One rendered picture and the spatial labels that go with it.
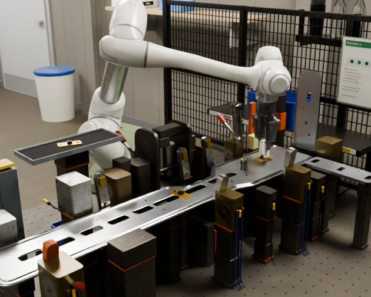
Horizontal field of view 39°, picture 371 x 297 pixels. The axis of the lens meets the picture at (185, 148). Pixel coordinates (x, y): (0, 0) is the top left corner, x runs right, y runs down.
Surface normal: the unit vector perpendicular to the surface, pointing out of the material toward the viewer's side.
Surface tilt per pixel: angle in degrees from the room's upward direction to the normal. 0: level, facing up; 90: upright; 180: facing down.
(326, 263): 0
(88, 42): 90
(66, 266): 0
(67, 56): 90
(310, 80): 90
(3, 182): 90
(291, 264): 0
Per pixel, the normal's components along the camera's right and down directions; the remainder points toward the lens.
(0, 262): 0.00, -0.94
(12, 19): -0.67, 0.26
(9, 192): 0.69, 0.25
